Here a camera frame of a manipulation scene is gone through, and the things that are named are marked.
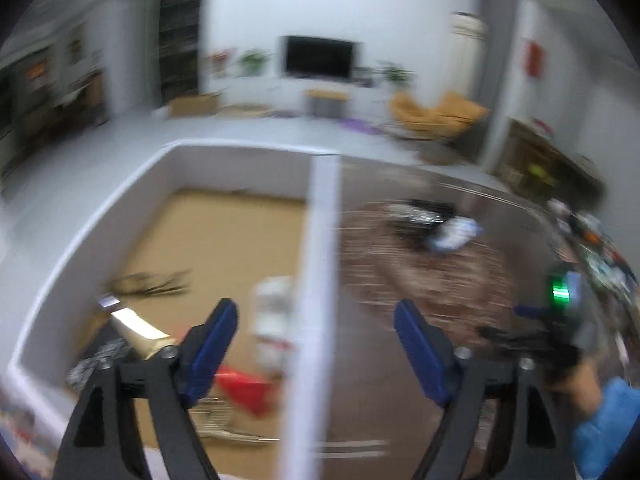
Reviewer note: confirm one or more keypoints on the patterned glass desktop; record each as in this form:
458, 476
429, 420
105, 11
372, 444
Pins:
380, 185

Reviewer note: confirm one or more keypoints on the grey curtain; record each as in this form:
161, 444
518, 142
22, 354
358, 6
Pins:
500, 70

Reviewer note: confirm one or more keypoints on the red wall decoration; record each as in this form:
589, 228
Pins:
535, 57

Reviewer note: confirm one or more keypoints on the brown cardboard box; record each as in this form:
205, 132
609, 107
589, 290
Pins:
195, 105

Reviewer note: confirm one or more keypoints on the black cardboard box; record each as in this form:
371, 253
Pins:
97, 360

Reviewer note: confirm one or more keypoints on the large leafy potted plant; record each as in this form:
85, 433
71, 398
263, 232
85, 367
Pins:
397, 72

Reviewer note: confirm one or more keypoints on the red hanging poster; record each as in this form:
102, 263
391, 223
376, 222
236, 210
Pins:
37, 67

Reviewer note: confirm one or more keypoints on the person's right forearm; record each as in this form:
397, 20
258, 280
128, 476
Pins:
605, 425

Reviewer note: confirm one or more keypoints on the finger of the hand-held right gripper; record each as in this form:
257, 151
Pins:
530, 311
505, 337

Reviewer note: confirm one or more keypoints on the framed wall painting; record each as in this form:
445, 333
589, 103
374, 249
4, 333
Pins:
75, 50

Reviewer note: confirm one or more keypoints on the purple floor mat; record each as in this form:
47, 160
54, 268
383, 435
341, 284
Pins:
360, 125

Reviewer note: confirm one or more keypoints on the dark glass display cabinet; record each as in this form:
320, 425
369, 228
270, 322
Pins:
180, 30

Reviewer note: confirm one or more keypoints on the white standing air conditioner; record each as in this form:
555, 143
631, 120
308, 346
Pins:
467, 55

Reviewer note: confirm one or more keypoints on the white storage box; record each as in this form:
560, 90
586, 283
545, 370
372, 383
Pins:
320, 260

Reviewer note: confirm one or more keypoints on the dark twig-like item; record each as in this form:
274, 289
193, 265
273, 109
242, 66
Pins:
150, 285

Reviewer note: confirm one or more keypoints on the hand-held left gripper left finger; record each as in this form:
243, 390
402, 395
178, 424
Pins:
210, 350

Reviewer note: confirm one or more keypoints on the red packet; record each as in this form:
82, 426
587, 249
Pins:
245, 390

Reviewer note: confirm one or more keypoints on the pink flower bouquet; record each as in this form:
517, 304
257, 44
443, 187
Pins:
220, 60

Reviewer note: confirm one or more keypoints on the orange lounge chair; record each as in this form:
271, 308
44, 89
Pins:
462, 110
417, 115

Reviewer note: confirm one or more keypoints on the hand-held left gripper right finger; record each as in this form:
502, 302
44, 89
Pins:
420, 355

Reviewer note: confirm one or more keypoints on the blue white toothpaste box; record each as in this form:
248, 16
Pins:
455, 232

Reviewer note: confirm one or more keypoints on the green potted plant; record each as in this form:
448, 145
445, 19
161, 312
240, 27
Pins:
254, 62

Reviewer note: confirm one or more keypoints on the wooden bench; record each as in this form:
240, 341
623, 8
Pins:
327, 96

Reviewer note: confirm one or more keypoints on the flat screen television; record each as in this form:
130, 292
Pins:
317, 57

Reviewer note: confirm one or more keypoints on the pile of assorted packets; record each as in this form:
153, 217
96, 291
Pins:
595, 250

